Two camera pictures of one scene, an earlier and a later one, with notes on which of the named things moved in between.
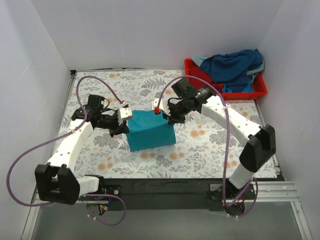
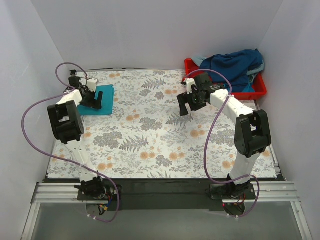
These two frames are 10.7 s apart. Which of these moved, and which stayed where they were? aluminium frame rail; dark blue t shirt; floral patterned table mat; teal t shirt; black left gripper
Moved: teal t shirt; black left gripper
Stayed: floral patterned table mat; dark blue t shirt; aluminium frame rail
